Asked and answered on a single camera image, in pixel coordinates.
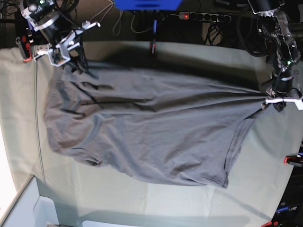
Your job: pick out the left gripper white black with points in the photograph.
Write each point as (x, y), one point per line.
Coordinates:
(279, 101)

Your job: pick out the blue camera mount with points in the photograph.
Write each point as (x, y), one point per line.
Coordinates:
(147, 4)

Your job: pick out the red black clamp left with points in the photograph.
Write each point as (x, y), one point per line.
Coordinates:
(24, 40)

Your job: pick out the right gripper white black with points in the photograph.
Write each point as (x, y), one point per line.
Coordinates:
(66, 41)

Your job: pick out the green table cloth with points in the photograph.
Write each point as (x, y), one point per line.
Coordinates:
(81, 192)

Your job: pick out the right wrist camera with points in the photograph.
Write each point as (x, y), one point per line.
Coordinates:
(57, 57)

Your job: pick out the red black clamp right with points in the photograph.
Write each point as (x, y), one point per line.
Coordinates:
(296, 160)

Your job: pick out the red black clamp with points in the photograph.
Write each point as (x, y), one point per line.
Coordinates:
(24, 40)
(296, 160)

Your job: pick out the red blue clamp centre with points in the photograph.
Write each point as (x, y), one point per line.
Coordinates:
(152, 47)

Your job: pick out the white storage bin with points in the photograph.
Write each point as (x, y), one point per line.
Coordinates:
(30, 209)

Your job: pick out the grey t-shirt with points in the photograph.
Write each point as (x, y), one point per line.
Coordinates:
(153, 125)

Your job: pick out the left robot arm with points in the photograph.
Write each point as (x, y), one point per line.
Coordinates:
(282, 55)

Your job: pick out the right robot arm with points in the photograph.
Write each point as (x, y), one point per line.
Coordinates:
(42, 13)

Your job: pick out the black power strip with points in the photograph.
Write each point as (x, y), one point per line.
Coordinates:
(205, 17)

